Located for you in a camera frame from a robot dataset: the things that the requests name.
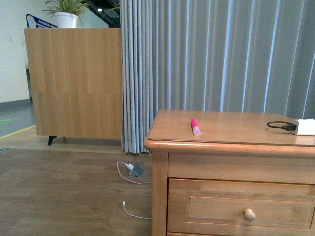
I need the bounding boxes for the white floor cable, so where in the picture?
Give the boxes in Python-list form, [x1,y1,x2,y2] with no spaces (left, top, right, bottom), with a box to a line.
[117,161,152,220]

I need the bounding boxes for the pink marker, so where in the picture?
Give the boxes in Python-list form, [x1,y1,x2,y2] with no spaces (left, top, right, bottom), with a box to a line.
[190,118,201,136]

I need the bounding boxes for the grey floor socket box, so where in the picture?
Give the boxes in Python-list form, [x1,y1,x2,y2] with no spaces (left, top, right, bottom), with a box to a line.
[126,163,144,177]

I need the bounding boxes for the black usb cable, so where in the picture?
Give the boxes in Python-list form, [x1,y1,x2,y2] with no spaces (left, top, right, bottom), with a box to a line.
[266,121,297,131]

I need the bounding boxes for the blue wall sign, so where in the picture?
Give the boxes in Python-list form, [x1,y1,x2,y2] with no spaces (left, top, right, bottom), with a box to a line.
[26,14,57,29]

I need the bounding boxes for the wooden top drawer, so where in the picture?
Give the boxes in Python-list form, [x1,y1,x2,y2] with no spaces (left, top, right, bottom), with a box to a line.
[167,179,315,236]

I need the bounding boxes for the round wooden drawer knob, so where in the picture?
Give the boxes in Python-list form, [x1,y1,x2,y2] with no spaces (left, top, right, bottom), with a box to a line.
[243,208,256,222]

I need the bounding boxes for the white wall plug adapter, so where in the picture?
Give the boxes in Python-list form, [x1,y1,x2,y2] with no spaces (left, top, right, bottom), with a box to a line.
[126,164,134,171]

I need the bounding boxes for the white charger box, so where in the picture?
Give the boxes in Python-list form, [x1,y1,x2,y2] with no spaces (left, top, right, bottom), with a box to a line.
[292,119,315,136]

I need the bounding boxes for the light wood cabinet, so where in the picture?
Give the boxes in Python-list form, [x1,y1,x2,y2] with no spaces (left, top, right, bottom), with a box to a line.
[24,28,122,143]

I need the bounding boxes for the white plant pot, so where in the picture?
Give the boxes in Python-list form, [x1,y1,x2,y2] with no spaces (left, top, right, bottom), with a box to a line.
[54,12,78,28]

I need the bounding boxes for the green potted plant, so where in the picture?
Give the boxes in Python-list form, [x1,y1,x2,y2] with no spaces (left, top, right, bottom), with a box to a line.
[43,0,90,17]

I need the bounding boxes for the grey pleated curtain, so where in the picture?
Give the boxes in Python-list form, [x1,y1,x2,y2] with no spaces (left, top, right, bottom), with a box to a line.
[120,0,315,154]

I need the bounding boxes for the wooden nightstand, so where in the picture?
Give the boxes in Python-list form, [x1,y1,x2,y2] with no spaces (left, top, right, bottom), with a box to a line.
[144,110,315,236]

